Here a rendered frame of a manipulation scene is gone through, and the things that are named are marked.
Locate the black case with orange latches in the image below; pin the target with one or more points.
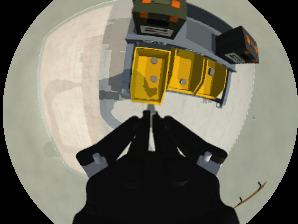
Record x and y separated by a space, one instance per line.
237 46

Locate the dark green case with orange latches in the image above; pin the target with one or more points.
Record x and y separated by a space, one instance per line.
160 18

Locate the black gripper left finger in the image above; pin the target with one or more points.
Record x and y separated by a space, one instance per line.
92 159

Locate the yellow bin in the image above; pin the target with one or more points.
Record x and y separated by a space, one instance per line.
143 90
212 85
188 66

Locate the grey metal shelf rack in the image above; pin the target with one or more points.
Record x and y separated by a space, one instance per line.
198 32

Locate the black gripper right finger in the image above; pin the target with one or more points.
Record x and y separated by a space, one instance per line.
190 144

